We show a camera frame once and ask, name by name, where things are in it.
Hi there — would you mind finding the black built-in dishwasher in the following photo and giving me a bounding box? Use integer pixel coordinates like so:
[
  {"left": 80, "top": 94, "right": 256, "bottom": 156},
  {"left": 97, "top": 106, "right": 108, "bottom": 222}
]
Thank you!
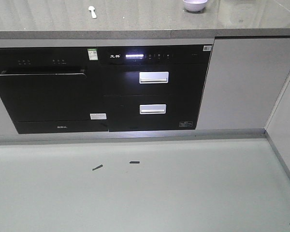
[{"left": 0, "top": 47, "right": 108, "bottom": 134}]

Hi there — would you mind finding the pale green plastic spoon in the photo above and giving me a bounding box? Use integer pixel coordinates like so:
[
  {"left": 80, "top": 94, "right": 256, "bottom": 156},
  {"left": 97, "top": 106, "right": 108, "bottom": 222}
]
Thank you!
[{"left": 88, "top": 5, "right": 97, "bottom": 19}]

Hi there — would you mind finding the purple plastic bowl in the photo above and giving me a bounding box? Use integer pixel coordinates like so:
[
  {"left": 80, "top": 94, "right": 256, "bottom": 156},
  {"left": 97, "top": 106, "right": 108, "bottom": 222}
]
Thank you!
[{"left": 183, "top": 0, "right": 208, "bottom": 12}]

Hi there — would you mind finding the grey side cabinet door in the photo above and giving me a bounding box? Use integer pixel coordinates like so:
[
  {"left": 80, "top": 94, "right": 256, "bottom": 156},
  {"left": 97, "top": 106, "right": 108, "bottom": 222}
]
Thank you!
[{"left": 266, "top": 74, "right": 290, "bottom": 173}]

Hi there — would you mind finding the black disinfection cabinet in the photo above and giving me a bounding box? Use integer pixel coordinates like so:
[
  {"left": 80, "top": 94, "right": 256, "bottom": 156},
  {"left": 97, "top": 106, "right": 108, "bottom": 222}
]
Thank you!
[{"left": 97, "top": 44, "right": 212, "bottom": 132}]

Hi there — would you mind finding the green energy label sticker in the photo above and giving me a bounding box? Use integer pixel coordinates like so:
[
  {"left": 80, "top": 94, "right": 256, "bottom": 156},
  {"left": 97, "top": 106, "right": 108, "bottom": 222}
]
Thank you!
[{"left": 87, "top": 48, "right": 98, "bottom": 60}]

